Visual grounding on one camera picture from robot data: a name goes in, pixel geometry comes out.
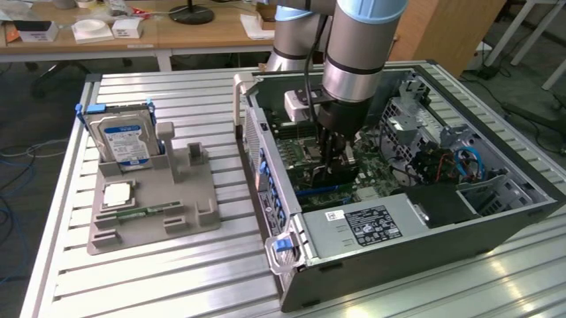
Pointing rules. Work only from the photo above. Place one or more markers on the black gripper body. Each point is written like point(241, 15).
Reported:
point(341, 116)

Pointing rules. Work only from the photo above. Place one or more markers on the gpu card with metal bracket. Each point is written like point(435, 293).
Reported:
point(335, 177)

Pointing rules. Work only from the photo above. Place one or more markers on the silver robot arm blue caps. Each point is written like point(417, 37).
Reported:
point(357, 49)

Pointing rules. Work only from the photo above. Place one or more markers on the black RAM slot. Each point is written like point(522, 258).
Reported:
point(291, 129)

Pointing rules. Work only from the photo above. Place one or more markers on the black expansion slot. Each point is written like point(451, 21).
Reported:
point(324, 198)

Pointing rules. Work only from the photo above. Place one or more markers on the CPU socket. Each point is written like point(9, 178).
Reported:
point(309, 150)

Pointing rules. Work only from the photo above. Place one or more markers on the green motherboard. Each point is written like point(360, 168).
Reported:
point(375, 165)

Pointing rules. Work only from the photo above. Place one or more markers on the metal disk bay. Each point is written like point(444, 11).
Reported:
point(405, 126)

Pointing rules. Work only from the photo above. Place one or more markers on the blue card retention clips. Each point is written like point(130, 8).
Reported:
point(269, 185)

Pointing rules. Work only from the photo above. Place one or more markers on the grey power supply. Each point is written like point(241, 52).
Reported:
point(327, 238)

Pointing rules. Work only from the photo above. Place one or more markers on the blue case latch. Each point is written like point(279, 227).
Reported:
point(283, 246)

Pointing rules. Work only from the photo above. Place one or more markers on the white paper stack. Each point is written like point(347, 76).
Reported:
point(256, 28)

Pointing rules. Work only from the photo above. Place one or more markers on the wooden cabinet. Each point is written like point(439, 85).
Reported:
point(441, 33)

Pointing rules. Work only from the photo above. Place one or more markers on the cardboard box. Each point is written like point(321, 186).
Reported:
point(265, 13)

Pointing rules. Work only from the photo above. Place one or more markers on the open black PC case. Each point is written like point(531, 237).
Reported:
point(397, 265)

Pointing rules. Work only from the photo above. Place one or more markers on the wooden desk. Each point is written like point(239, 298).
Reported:
point(198, 36)

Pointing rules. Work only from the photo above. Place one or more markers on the black floor stand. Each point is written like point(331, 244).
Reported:
point(530, 111)

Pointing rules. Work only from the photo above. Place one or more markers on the black lamp base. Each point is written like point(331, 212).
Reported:
point(190, 16)

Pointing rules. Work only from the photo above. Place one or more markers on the hard disk in blue carrier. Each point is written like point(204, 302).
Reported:
point(122, 139)

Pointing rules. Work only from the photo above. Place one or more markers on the green RAM stick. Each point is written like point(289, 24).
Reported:
point(132, 213)

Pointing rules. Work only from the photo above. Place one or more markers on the grey parts rack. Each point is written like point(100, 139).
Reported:
point(145, 238)

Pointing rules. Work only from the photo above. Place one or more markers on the silver CPU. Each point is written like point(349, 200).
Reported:
point(116, 193)

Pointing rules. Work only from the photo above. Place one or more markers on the small white box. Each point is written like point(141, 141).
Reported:
point(126, 29)

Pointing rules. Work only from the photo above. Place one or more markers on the white square container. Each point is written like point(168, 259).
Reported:
point(92, 31)

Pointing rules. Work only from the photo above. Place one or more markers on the black chair base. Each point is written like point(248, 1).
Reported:
point(57, 74)

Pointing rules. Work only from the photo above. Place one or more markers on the grey cylinder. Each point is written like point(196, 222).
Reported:
point(64, 4)

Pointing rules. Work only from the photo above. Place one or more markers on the white box black lid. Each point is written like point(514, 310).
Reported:
point(34, 31)

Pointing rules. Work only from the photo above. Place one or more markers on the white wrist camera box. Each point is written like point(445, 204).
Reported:
point(297, 106)

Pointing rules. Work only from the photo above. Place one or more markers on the white table frame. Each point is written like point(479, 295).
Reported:
point(501, 41)

